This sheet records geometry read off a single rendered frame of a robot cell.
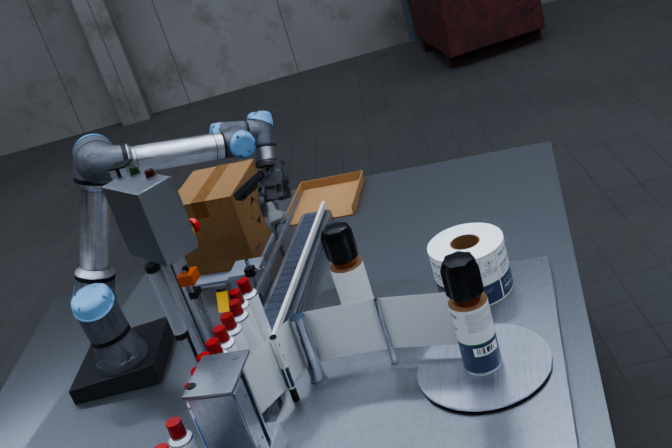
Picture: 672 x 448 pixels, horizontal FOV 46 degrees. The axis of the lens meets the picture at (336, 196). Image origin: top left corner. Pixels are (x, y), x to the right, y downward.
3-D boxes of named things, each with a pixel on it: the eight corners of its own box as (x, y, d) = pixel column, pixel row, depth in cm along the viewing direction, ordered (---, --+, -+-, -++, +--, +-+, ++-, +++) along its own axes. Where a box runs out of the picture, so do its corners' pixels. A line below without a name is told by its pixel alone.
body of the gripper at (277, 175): (283, 198, 234) (277, 158, 235) (256, 203, 236) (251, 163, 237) (292, 199, 241) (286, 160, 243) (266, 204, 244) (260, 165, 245)
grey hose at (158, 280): (186, 339, 192) (155, 266, 184) (173, 341, 193) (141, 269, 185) (191, 331, 195) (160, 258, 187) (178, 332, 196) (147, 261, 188)
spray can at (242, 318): (269, 366, 207) (244, 301, 199) (251, 375, 206) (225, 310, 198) (264, 357, 212) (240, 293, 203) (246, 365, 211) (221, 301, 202)
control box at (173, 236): (167, 268, 181) (136, 194, 174) (130, 255, 193) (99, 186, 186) (201, 245, 187) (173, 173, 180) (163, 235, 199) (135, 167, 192)
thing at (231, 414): (273, 489, 166) (234, 393, 156) (216, 494, 169) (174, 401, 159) (287, 441, 178) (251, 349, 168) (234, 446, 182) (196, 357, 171)
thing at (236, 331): (258, 386, 201) (232, 319, 192) (240, 388, 202) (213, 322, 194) (263, 372, 205) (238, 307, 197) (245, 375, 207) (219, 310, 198)
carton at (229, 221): (256, 266, 267) (230, 195, 256) (192, 277, 273) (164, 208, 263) (276, 223, 294) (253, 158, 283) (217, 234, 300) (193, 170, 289)
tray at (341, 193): (354, 214, 287) (351, 204, 285) (287, 226, 294) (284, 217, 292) (365, 179, 313) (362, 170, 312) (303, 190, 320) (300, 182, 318)
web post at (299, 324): (325, 383, 194) (303, 320, 186) (308, 385, 195) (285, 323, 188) (329, 371, 198) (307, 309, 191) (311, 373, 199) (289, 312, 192)
